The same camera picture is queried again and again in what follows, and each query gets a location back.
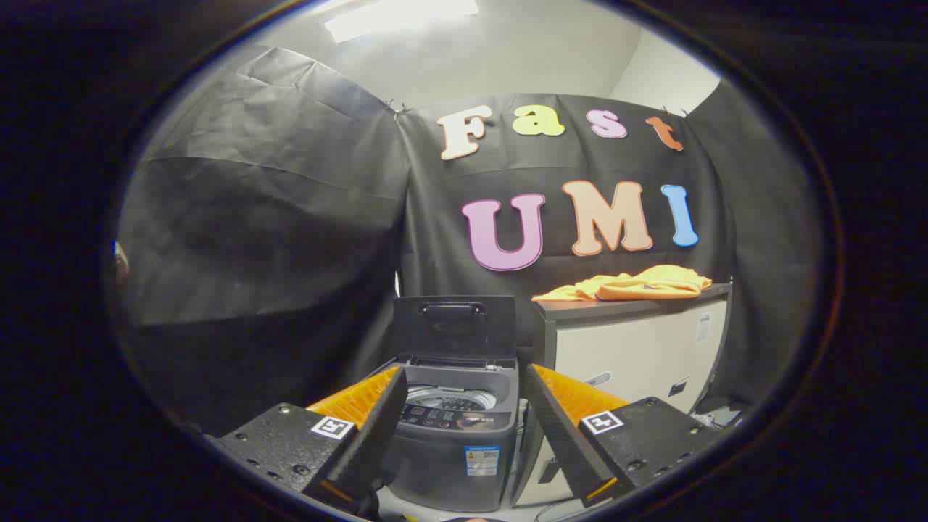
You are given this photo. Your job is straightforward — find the grey washing machine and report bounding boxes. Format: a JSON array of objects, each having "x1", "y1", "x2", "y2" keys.
[{"x1": 377, "y1": 355, "x2": 523, "y2": 513}]

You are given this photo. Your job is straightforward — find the black backdrop cloth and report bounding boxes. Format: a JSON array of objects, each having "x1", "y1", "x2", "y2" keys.
[{"x1": 116, "y1": 43, "x2": 824, "y2": 436}]

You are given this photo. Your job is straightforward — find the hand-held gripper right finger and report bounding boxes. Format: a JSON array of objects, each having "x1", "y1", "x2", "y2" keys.
[{"x1": 523, "y1": 363, "x2": 720, "y2": 508}]

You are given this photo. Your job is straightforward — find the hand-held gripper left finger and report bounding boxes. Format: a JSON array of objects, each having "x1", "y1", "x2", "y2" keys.
[{"x1": 216, "y1": 365, "x2": 409, "y2": 502}]

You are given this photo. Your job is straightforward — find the white cabinet with grey top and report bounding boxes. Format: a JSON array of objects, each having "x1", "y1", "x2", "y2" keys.
[{"x1": 511, "y1": 283, "x2": 733, "y2": 507}]

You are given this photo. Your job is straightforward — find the floor cables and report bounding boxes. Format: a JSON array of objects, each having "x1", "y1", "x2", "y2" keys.
[{"x1": 689, "y1": 410, "x2": 740, "y2": 430}]

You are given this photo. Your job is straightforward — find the orange polo shirt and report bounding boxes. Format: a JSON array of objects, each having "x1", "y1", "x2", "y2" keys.
[{"x1": 531, "y1": 265, "x2": 713, "y2": 302}]

